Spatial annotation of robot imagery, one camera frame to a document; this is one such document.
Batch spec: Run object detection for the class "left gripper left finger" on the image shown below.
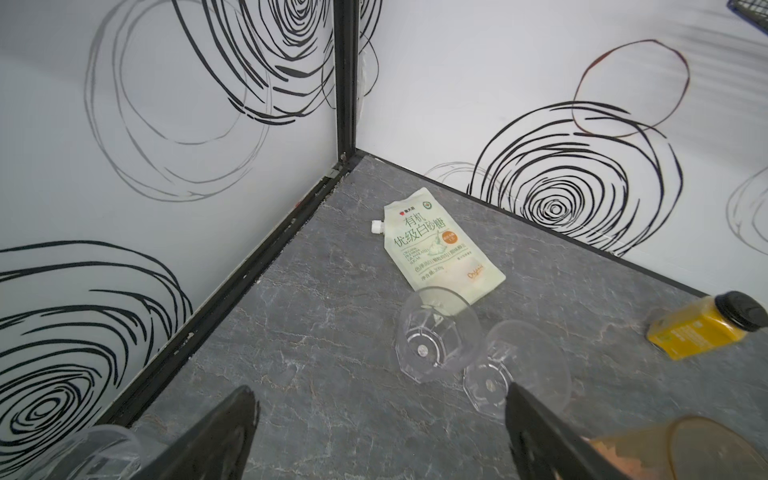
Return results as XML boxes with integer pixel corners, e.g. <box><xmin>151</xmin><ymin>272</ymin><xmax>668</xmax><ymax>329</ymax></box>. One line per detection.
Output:
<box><xmin>133</xmin><ymin>386</ymin><xmax>260</xmax><ymax>480</ymax></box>

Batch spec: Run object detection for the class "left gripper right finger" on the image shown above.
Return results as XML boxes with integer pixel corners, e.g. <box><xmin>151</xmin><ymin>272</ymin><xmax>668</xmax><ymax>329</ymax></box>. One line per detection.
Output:
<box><xmin>505</xmin><ymin>383</ymin><xmax>626</xmax><ymax>479</ymax></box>

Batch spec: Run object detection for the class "amber plastic cup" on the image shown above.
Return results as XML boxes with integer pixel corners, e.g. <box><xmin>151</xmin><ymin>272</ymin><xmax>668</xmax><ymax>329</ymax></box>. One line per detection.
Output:
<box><xmin>588</xmin><ymin>416</ymin><xmax>767</xmax><ymax>479</ymax></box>

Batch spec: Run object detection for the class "clear glass pouch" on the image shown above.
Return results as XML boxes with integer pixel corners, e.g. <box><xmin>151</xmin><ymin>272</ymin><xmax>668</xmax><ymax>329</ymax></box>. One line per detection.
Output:
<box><xmin>395</xmin><ymin>286</ymin><xmax>485</xmax><ymax>384</ymax></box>
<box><xmin>463</xmin><ymin>320</ymin><xmax>571</xmax><ymax>421</ymax></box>

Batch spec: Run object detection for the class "clear wine glass left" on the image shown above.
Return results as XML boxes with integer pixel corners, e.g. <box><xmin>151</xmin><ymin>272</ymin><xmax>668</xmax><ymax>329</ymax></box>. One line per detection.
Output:
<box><xmin>19</xmin><ymin>425</ymin><xmax>167</xmax><ymax>480</ymax></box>

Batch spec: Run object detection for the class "yellow spice jar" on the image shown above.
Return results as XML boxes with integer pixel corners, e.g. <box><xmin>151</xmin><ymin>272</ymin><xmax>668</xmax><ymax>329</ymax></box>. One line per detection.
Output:
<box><xmin>646</xmin><ymin>291</ymin><xmax>767</xmax><ymax>360</ymax></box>

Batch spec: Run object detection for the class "white sugar refill pouch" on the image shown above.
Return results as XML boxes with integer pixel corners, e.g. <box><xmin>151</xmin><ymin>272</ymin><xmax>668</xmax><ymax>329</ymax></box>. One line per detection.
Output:
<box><xmin>371</xmin><ymin>188</ymin><xmax>506</xmax><ymax>305</ymax></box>

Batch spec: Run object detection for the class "black wire basket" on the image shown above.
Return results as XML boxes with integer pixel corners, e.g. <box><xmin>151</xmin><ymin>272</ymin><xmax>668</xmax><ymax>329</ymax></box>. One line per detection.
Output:
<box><xmin>727</xmin><ymin>0</ymin><xmax>768</xmax><ymax>34</ymax></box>

